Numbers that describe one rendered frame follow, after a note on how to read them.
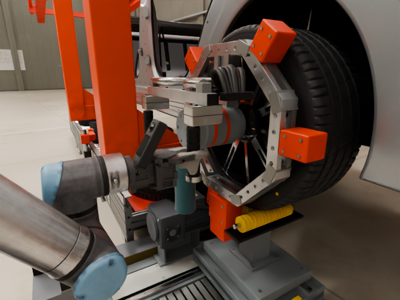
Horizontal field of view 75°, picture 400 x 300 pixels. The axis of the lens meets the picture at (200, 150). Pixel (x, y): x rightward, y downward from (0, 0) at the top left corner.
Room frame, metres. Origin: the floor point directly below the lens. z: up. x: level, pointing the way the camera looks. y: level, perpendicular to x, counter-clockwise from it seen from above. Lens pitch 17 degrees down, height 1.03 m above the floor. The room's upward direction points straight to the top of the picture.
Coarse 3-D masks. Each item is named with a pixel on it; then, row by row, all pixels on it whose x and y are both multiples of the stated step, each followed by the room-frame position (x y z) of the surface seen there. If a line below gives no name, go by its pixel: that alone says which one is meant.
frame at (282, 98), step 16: (208, 48) 0.97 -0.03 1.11; (224, 48) 0.89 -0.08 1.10; (240, 48) 0.82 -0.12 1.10; (208, 64) 1.05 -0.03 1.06; (256, 64) 0.76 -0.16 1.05; (272, 64) 0.77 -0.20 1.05; (272, 80) 0.71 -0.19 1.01; (272, 96) 0.69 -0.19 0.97; (288, 96) 0.69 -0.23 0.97; (272, 112) 0.69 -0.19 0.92; (288, 112) 0.70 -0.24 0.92; (272, 128) 0.69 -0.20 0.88; (288, 128) 0.70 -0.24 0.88; (272, 144) 0.69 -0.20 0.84; (208, 160) 1.05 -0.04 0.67; (272, 160) 0.68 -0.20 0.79; (288, 160) 0.69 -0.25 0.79; (208, 176) 0.98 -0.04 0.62; (272, 176) 0.67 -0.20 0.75; (288, 176) 0.69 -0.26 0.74; (224, 192) 0.87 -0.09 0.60; (240, 192) 0.79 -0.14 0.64; (256, 192) 0.73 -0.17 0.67
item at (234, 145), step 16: (240, 64) 0.99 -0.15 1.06; (256, 96) 0.91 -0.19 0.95; (256, 112) 0.90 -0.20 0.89; (256, 128) 0.90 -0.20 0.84; (240, 144) 0.98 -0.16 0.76; (256, 144) 0.89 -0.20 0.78; (224, 160) 1.08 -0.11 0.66; (240, 160) 1.11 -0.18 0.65; (256, 160) 1.13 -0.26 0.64; (240, 176) 0.99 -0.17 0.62; (256, 176) 1.00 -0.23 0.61
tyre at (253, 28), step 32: (256, 32) 0.89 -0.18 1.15; (288, 64) 0.77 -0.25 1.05; (320, 64) 0.75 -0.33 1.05; (352, 64) 0.83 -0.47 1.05; (320, 96) 0.69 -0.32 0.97; (352, 96) 0.76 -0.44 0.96; (320, 128) 0.67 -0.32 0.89; (352, 128) 0.74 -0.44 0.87; (320, 160) 0.68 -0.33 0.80; (352, 160) 0.77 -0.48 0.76; (288, 192) 0.73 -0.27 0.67; (320, 192) 0.84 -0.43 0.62
